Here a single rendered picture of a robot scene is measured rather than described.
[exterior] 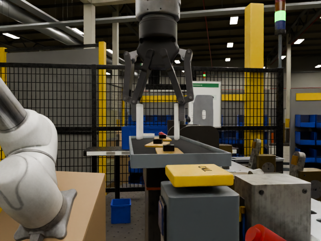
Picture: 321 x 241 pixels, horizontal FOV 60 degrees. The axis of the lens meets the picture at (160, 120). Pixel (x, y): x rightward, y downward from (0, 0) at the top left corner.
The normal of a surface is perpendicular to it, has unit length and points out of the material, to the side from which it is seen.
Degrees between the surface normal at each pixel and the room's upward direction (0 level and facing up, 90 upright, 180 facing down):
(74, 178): 45
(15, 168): 51
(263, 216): 90
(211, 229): 90
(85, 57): 90
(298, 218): 90
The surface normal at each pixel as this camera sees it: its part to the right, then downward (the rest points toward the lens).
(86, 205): -0.15, -0.70
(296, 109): -0.21, 0.01
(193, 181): 0.12, 0.01
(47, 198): 0.92, 0.13
